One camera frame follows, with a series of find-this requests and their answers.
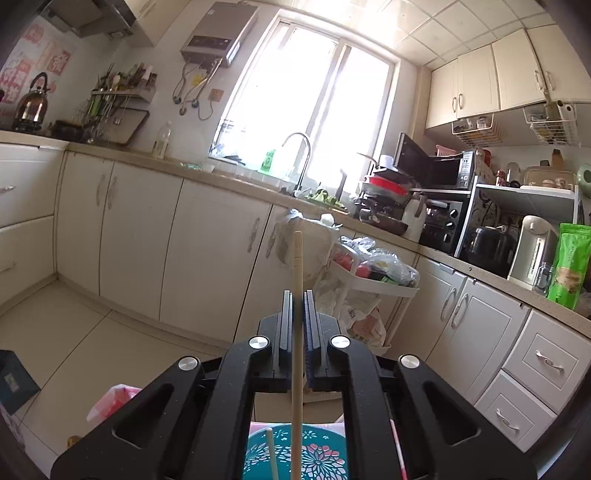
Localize black baking pan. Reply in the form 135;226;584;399
50;119;94;142

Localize clear plastic bottle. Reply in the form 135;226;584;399
153;121;173;160

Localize steel whistling kettle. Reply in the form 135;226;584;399
12;72;51;133

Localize kitchen window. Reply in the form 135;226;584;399
209;13;402;197

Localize cream base cabinet run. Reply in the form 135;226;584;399
0;140;69;306
387;251;591;453
54;150;345;344

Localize black cooking pot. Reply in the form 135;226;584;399
465;224;516;276

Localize grey wall water heater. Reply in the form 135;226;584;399
180;1;260;69

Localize pale wooden chopstick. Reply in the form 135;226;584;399
265;428;279;480
290;231;304;480

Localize pink plastic bag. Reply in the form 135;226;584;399
86;383;142;424

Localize green leafy vegetables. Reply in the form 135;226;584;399
306;188;348;207

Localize pink wall poster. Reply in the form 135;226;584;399
0;23;73;119

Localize clear plastic grocery bags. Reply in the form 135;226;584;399
329;235;420;287

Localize teal cardboard box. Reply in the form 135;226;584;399
0;349;42;415

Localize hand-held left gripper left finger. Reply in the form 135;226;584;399
51;290;294;480

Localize dark cutting board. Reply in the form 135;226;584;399
105;108;151;147

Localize black microwave oven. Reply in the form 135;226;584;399
394;132;479;191

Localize silver electric water boiler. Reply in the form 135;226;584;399
507;215;560;292

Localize chrome kitchen faucet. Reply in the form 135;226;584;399
280;132;313;197

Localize white countertop shelf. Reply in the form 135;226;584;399
454;182;584;280

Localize white wire basket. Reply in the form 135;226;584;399
523;100;579;147
451;113;505;147

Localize green food packet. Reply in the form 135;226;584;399
547;222;591;310

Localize white plastic shopping bags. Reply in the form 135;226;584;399
318;276;389;350

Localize white plastic jug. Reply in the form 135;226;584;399
401;196;428;244

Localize small glass jar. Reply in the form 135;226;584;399
532;261;555;296

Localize cream upper cabinets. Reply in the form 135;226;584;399
424;25;591;130
122;0;160;46

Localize grey range hood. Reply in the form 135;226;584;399
45;0;137;39

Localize black toaster oven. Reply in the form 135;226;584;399
417;198;472;256

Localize wall utensil rack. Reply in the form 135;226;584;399
74;62;158;144

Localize stack of pans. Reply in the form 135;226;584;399
355;165;415;235

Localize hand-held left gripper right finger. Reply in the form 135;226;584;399
302;290;539;480

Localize teal floral tray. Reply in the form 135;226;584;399
243;422;348;480

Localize white rolling cart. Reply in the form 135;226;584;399
318;231;421;352

